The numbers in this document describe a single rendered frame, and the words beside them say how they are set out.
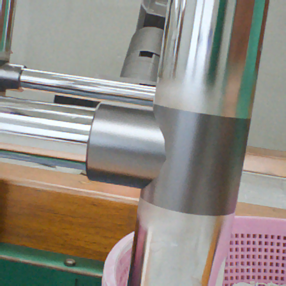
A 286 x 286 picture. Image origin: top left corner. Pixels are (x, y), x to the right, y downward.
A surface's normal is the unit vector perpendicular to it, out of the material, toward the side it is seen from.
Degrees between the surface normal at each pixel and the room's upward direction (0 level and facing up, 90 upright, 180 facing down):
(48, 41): 90
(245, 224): 75
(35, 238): 90
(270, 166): 45
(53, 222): 90
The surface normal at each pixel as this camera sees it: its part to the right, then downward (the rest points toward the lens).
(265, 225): 0.24, -0.11
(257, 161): 0.02, -0.61
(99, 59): -0.20, 0.13
